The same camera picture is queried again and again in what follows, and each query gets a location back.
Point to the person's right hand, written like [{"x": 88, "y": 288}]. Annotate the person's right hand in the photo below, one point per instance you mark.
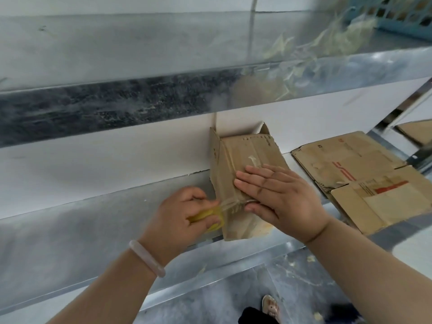
[{"x": 290, "y": 202}]

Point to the person's left hand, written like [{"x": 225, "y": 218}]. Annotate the person's left hand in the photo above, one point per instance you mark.
[{"x": 175, "y": 226}]

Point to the yellow tape roll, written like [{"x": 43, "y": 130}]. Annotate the yellow tape roll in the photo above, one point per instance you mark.
[{"x": 217, "y": 226}]

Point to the small labelled cardboard box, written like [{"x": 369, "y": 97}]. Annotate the small labelled cardboard box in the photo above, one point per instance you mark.
[{"x": 249, "y": 148}]

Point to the large red-printed cardboard box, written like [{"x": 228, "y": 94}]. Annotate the large red-printed cardboard box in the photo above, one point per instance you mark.
[{"x": 364, "y": 145}]

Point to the brown cardboard box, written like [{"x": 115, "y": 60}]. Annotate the brown cardboard box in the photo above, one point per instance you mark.
[{"x": 418, "y": 131}]

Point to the person's left forearm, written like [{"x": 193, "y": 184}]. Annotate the person's left forearm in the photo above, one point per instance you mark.
[{"x": 108, "y": 293}]

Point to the person's right forearm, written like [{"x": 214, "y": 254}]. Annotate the person's right forearm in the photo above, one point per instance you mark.
[{"x": 371, "y": 276}]

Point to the person's black trousers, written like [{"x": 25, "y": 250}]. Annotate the person's black trousers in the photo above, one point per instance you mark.
[{"x": 253, "y": 317}]

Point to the pile of clear tape scraps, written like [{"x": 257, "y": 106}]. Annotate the pile of clear tape scraps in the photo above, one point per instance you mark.
[{"x": 337, "y": 40}]

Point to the beige sandal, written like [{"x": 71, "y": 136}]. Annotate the beige sandal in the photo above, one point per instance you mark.
[{"x": 270, "y": 307}]

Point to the blue plastic basket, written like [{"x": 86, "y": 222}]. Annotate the blue plastic basket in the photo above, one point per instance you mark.
[{"x": 405, "y": 28}]

